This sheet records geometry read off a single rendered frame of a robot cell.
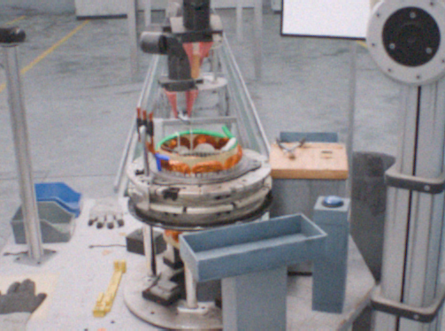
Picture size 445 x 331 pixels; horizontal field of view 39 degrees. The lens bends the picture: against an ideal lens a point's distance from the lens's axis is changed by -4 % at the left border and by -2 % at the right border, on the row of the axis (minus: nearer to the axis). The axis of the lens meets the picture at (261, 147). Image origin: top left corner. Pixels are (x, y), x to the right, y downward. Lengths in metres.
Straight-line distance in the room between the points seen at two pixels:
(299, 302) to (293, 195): 0.25
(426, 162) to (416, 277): 0.22
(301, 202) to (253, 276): 0.42
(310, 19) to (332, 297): 1.22
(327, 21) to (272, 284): 1.37
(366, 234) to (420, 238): 1.87
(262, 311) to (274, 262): 0.11
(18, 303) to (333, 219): 0.74
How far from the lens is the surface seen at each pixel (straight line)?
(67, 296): 1.60
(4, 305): 1.57
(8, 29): 1.61
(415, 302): 1.25
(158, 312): 1.45
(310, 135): 1.79
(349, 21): 2.35
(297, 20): 2.40
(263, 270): 1.16
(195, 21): 1.29
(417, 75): 1.04
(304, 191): 1.52
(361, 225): 3.03
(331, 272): 1.42
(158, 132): 1.47
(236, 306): 1.18
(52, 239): 1.87
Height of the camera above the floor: 1.57
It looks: 18 degrees down
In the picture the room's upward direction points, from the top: straight up
